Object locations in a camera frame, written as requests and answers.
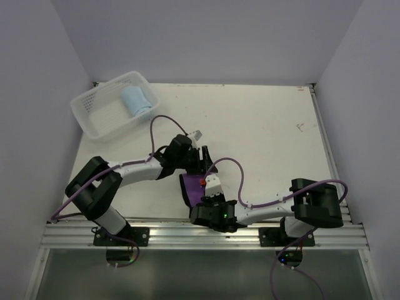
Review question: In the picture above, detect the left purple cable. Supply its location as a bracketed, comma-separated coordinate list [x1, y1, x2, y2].
[50, 115, 190, 266]

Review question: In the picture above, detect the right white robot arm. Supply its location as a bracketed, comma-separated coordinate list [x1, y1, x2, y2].
[190, 174, 348, 246]

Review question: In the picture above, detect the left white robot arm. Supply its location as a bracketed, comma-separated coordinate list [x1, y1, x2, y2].
[65, 134, 213, 246]

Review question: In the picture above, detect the dark grey purple cloth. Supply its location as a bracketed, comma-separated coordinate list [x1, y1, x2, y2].
[179, 173, 205, 211]

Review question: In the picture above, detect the aluminium mounting rail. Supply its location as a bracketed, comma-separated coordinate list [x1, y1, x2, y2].
[39, 217, 369, 250]

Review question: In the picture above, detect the light blue towel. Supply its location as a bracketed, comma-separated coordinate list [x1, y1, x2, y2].
[120, 86, 153, 121]

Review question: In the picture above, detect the white perforated plastic basket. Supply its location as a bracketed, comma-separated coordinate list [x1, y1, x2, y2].
[70, 71, 160, 142]

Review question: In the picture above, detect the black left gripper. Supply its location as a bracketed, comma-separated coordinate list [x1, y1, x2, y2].
[175, 145, 218, 175]

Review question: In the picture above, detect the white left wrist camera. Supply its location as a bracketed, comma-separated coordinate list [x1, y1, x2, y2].
[187, 130, 203, 148]

